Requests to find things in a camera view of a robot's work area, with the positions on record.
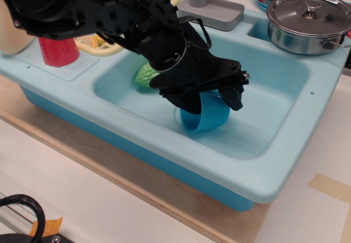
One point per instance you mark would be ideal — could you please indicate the green toy bitter melon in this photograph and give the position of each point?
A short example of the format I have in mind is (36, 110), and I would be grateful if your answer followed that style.
(145, 74)

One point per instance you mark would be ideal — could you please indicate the blue plastic cup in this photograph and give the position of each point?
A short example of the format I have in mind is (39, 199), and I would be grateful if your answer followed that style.
(214, 113)

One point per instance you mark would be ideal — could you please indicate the grey toy faucet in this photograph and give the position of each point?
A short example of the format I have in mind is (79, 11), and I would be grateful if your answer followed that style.
(218, 14)

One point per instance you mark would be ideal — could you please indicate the yellow dish rack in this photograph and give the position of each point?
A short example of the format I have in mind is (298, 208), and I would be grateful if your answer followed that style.
(104, 48)

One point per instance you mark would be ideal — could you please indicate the orange tape piece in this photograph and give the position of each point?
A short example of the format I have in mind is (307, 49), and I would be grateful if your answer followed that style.
(51, 227)

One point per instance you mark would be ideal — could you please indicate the light blue toy sink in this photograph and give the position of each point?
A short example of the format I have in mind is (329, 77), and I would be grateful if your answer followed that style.
(247, 160)

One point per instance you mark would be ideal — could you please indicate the red plastic cup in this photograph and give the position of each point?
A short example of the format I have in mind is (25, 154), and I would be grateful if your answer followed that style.
(58, 53)

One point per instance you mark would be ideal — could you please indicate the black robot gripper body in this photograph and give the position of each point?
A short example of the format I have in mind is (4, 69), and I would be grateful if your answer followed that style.
(195, 69)

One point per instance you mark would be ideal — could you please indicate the cream plastic jug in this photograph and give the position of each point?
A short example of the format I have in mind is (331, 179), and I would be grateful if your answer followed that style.
(13, 40)

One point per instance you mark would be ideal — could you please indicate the beige masking tape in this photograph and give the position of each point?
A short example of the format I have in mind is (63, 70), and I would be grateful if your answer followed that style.
(331, 187)

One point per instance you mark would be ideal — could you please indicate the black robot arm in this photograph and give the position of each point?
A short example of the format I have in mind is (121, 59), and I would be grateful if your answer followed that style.
(175, 50)

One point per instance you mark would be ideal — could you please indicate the steel pot with lid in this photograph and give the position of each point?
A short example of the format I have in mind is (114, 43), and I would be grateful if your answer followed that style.
(308, 27)

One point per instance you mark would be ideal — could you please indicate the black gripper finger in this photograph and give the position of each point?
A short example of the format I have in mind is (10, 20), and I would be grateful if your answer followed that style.
(190, 102)
(231, 95)

